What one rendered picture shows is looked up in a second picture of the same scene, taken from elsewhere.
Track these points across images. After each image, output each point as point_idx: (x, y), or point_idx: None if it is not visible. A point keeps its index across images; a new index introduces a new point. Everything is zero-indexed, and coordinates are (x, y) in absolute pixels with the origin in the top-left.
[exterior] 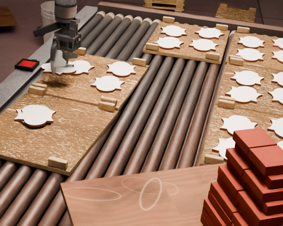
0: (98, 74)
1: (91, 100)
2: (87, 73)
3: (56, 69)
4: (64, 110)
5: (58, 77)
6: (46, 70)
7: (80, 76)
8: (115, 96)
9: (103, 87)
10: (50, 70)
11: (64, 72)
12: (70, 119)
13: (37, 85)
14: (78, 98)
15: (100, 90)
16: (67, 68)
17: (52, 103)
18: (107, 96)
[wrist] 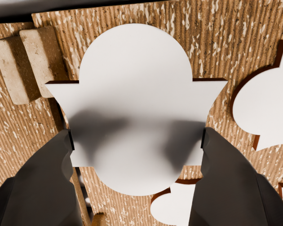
0: (261, 167)
1: (97, 197)
2: (255, 147)
3: (106, 134)
4: (14, 169)
5: (195, 68)
6: (69, 93)
7: (234, 128)
8: (145, 225)
9: (165, 206)
10: (81, 110)
11: (95, 170)
12: None
13: (30, 63)
14: (86, 174)
15: (151, 202)
16: (142, 165)
17: (17, 134)
18: (135, 215)
